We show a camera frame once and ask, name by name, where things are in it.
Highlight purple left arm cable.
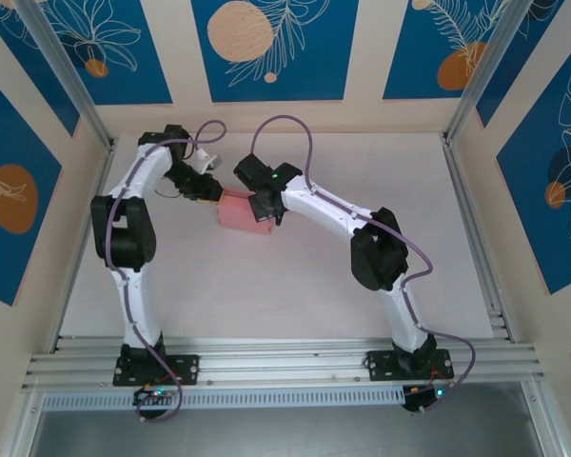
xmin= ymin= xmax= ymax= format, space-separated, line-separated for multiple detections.
xmin=103 ymin=119 xmax=228 ymax=424

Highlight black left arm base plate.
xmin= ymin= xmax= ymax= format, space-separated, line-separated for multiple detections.
xmin=112 ymin=354 xmax=202 ymax=387

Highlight blue panel with peach circle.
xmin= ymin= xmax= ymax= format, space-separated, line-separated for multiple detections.
xmin=191 ymin=0 xmax=361 ymax=103

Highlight grey slotted cable duct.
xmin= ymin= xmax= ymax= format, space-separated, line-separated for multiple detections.
xmin=42 ymin=386 xmax=405 ymax=413

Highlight aluminium mounting rail frame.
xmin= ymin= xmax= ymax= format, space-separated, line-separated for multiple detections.
xmin=21 ymin=335 xmax=546 ymax=391

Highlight blue floral wall panel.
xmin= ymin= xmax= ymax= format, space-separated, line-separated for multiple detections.
xmin=383 ymin=0 xmax=511 ymax=101
xmin=497 ymin=51 xmax=571 ymax=296
xmin=475 ymin=0 xmax=568 ymax=129
xmin=40 ymin=0 xmax=173 ymax=107
xmin=0 ymin=0 xmax=81 ymax=138
xmin=0 ymin=66 xmax=63 ymax=307

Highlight aluminium side profile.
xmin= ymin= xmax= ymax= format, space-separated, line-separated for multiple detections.
xmin=522 ymin=380 xmax=566 ymax=457
xmin=0 ymin=389 xmax=47 ymax=457

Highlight grey metal sheet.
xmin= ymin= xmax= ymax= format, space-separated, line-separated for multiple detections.
xmin=28 ymin=408 xmax=553 ymax=457

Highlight pink paper box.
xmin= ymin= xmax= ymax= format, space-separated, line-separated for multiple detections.
xmin=216 ymin=188 xmax=275 ymax=238

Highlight aluminium table edge rail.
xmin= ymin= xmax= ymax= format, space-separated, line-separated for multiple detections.
xmin=441 ymin=135 xmax=514 ymax=343
xmin=49 ymin=137 xmax=120 ymax=353

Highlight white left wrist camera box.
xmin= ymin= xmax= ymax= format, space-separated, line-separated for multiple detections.
xmin=192 ymin=149 xmax=224 ymax=175

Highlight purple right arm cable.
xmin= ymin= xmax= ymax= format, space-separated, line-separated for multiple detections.
xmin=249 ymin=114 xmax=477 ymax=415

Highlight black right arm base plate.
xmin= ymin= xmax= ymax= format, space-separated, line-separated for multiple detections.
xmin=364 ymin=349 xmax=456 ymax=382

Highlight aluminium corner post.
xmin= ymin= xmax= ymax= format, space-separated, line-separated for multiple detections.
xmin=13 ymin=0 xmax=118 ymax=151
xmin=444 ymin=0 xmax=549 ymax=144

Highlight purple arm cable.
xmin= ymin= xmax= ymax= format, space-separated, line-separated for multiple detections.
xmin=103 ymin=119 xmax=228 ymax=424
xmin=249 ymin=114 xmax=477 ymax=415

